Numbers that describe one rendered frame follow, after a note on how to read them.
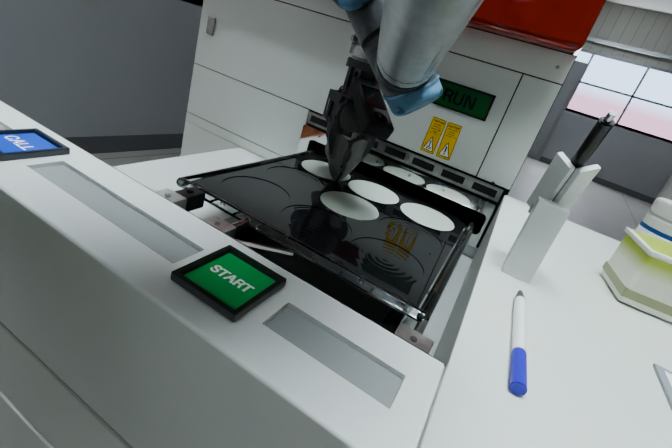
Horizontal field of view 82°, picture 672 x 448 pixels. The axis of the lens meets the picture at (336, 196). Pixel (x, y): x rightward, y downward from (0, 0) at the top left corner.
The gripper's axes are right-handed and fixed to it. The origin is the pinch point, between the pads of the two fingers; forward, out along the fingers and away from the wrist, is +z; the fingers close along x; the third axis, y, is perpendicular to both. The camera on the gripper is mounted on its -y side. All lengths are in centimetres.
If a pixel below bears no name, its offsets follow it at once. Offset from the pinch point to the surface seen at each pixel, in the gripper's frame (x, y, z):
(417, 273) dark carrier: -1.2, -26.9, 1.4
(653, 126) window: -833, 415, -47
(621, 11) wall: -751, 537, -229
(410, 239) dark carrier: -5.3, -18.4, 1.4
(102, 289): 32.1, -35.4, -2.7
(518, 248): -4.3, -35.3, -8.3
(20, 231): 38.6, -28.1, -2.2
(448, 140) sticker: -20.1, -0.2, -10.8
